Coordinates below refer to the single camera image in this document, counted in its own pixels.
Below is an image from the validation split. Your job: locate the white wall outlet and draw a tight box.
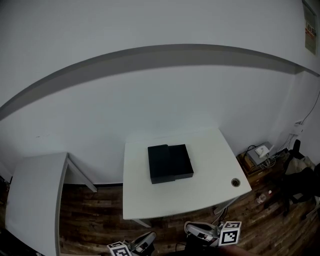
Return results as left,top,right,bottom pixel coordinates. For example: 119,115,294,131
291,120,305,136

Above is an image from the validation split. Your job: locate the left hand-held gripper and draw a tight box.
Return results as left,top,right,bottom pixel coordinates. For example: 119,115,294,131
107,231,158,256

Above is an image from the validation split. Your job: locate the brown cardboard box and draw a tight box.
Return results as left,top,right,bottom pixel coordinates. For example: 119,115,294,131
236,151,267,187

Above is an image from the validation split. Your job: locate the grey electronics box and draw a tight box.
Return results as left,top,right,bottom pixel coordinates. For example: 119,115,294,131
246,141,274,167

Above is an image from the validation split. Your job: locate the tan cloth on chair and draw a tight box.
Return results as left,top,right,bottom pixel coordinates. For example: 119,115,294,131
284,155,316,176

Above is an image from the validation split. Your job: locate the black box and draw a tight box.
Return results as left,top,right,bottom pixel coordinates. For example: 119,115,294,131
147,144,176,185

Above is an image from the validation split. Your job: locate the person's right forearm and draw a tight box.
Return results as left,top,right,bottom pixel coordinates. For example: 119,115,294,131
219,245,254,256

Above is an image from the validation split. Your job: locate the green and red wall poster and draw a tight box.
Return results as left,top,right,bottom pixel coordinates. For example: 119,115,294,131
302,0,319,55

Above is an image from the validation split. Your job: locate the plain white table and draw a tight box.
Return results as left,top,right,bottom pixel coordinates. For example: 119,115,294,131
4,151,98,256

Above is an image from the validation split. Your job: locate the thin wall cable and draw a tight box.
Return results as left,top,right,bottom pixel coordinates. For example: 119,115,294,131
300,90,320,125

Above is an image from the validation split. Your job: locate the black plastic tray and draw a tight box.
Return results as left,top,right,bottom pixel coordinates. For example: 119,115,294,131
167,143,195,181

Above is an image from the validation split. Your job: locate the black office chair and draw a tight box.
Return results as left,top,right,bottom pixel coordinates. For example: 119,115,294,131
264,139,320,218

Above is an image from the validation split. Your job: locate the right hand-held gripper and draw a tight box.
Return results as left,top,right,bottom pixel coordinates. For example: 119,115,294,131
184,221,243,248

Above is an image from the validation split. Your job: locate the white router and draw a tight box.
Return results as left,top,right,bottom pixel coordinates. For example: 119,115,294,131
254,145,275,159

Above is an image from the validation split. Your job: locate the white table with cable hole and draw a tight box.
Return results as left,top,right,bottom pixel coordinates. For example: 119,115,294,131
122,127,253,228

